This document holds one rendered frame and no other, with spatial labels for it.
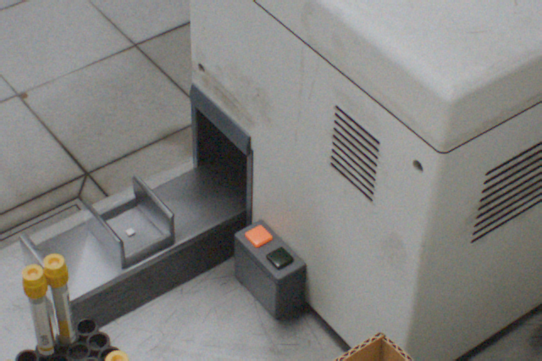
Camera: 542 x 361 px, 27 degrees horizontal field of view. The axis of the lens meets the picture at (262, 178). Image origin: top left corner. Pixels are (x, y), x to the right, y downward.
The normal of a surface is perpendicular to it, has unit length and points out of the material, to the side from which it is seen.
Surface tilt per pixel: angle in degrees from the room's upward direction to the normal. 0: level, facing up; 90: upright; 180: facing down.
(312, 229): 90
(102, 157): 0
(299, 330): 0
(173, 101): 0
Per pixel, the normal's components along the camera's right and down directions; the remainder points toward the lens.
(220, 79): -0.80, 0.40
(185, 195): 0.02, -0.71
